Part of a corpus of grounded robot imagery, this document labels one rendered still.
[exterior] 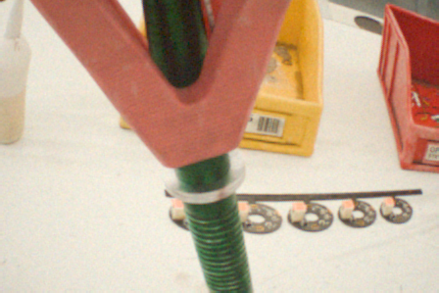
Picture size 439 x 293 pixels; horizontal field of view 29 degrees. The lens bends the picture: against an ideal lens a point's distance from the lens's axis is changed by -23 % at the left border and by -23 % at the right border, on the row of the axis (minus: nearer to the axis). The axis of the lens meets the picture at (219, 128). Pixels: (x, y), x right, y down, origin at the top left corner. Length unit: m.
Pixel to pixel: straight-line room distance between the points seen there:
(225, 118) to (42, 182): 0.30
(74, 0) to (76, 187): 0.33
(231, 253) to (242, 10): 0.06
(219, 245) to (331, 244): 0.27
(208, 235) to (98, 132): 0.32
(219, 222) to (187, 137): 0.03
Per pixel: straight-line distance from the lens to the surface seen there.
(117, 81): 0.18
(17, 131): 0.51
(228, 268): 0.22
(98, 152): 0.51
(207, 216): 0.21
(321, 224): 0.49
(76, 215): 0.47
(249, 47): 0.18
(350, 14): 0.76
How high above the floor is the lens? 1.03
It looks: 31 degrees down
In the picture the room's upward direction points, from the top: 11 degrees clockwise
